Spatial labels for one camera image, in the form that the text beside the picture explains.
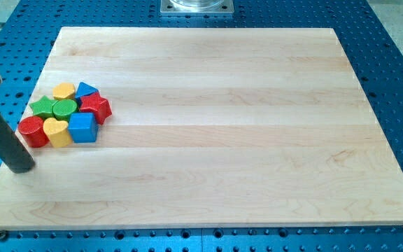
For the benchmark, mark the light wooden board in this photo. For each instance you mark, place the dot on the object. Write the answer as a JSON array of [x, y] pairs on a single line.
[[211, 128]]

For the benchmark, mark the red star block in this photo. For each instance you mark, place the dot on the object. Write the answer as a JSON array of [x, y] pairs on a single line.
[[97, 105]]

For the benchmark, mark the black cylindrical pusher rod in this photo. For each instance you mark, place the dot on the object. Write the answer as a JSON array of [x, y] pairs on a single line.
[[12, 152]]

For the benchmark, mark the green cylinder block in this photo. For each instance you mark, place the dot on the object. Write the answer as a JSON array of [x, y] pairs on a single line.
[[63, 109]]

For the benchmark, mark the green star block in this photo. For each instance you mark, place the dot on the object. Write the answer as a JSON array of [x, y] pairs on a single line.
[[43, 107]]

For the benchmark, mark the blue triangle block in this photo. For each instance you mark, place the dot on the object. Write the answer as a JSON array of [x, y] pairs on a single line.
[[84, 90]]

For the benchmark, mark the yellow hexagon block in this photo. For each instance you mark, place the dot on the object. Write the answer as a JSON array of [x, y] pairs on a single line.
[[64, 91]]

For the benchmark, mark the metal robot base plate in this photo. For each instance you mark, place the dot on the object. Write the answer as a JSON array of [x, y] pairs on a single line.
[[187, 7]]

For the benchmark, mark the red cylinder block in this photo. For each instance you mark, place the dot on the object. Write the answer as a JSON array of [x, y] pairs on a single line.
[[31, 130]]

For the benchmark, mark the yellow heart block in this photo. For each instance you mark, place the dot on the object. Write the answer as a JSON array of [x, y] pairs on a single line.
[[57, 132]]

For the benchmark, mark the blue cube block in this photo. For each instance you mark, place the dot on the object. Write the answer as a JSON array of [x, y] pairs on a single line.
[[83, 127]]

